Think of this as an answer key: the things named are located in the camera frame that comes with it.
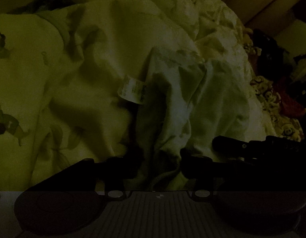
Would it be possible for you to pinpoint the white printed garment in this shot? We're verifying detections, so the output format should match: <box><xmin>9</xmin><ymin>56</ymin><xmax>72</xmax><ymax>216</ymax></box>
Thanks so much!
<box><xmin>122</xmin><ymin>47</ymin><xmax>254</xmax><ymax>191</ymax></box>

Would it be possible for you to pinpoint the monkey print cloth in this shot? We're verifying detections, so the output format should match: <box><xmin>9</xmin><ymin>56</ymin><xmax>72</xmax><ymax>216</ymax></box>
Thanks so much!
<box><xmin>242</xmin><ymin>28</ymin><xmax>303</xmax><ymax>141</ymax></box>

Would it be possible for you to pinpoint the white care label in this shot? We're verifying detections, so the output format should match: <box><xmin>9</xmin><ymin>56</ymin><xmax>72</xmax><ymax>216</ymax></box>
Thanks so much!
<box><xmin>117</xmin><ymin>75</ymin><xmax>146</xmax><ymax>104</ymax></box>

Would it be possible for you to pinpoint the cream printed duvet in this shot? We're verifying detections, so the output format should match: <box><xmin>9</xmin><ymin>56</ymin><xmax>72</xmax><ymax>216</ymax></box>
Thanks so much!
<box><xmin>0</xmin><ymin>0</ymin><xmax>268</xmax><ymax>191</ymax></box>

